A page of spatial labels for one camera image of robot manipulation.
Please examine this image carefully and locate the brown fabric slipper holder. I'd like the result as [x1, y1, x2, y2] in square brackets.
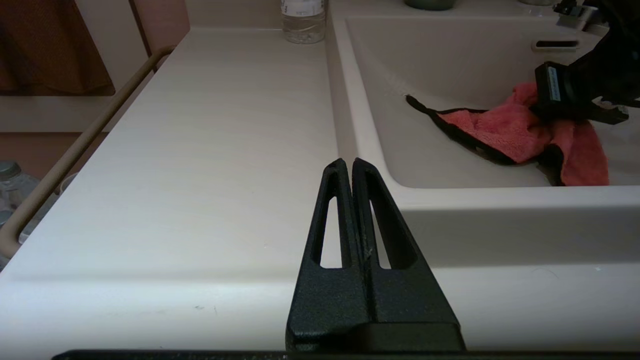
[0, 0, 116, 97]

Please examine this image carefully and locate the clear empty plastic bottle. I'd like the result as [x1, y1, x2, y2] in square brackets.
[280, 0, 327, 45]

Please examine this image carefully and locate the beige sink basin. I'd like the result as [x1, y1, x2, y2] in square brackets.
[330, 15, 640, 190]

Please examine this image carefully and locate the grey pump soap bottle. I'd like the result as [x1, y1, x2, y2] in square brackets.
[404, 0, 457, 12]

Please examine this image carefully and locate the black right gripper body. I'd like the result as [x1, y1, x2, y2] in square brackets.
[534, 47, 640, 126]

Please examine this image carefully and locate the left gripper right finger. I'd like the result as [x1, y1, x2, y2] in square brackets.
[353, 158, 460, 325]

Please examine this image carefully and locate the small grey cap water bottle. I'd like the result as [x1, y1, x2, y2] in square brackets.
[0, 161, 40, 228]

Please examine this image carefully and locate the pink cloth black trim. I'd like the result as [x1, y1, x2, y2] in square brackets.
[406, 82, 610, 187]

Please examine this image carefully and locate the beige counter towel rail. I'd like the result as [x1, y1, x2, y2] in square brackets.
[0, 46, 177, 258]

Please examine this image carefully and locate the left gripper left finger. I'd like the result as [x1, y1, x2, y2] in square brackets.
[286, 158, 371, 351]

